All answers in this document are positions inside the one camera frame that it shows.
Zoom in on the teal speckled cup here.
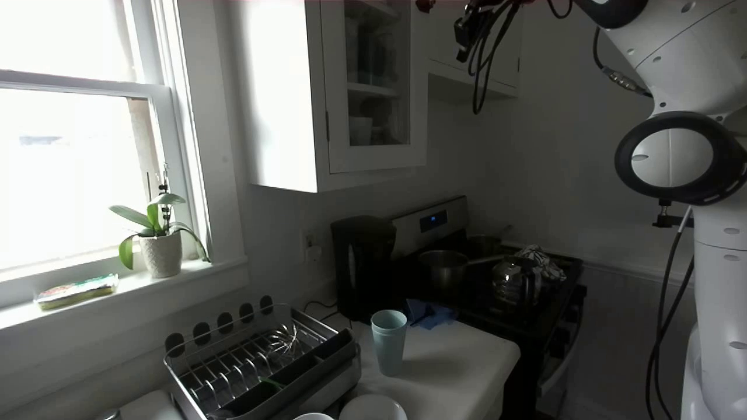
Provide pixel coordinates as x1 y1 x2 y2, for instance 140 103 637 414
369 308 409 378

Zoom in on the black coffee maker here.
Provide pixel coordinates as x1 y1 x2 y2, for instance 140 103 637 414
328 216 400 323

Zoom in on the steel saucepan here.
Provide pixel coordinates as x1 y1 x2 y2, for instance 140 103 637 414
415 246 516 297

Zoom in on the blue cloth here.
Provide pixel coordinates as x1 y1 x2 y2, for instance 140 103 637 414
404 299 458 330

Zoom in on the glass coffee carafe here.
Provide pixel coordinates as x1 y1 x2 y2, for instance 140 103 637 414
485 259 545 314

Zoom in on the floral kitchen towel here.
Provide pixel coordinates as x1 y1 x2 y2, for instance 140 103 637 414
512 244 566 286

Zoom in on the white strip with round holes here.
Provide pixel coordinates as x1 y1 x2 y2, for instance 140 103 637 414
160 293 277 359

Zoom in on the steel dish rack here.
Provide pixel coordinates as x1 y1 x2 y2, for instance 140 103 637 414
160 306 361 420

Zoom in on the white shallow bowl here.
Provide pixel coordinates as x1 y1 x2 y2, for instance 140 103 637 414
337 393 409 420

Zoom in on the black steel gas stove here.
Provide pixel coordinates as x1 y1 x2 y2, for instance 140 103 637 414
388 195 591 420

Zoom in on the potted green plant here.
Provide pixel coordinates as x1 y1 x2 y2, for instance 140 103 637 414
108 183 211 281

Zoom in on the white framed window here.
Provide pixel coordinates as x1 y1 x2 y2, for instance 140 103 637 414
0 0 214 293

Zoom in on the green sponge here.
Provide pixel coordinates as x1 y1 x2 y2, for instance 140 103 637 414
32 275 119 314

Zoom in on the white wall outlet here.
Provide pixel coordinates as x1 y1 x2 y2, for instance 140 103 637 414
300 232 325 267

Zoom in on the white wall cabinet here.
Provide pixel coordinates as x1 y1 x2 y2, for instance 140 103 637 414
228 0 431 198

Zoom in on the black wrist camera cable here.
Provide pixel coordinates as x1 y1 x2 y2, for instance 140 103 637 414
464 0 526 117

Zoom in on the black wrist camera orange mount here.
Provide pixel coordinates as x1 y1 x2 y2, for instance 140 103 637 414
414 0 501 63

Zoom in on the black camera on stand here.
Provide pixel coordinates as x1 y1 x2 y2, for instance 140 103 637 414
651 197 689 232

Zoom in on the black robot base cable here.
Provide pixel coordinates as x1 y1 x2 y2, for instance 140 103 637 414
641 205 698 420

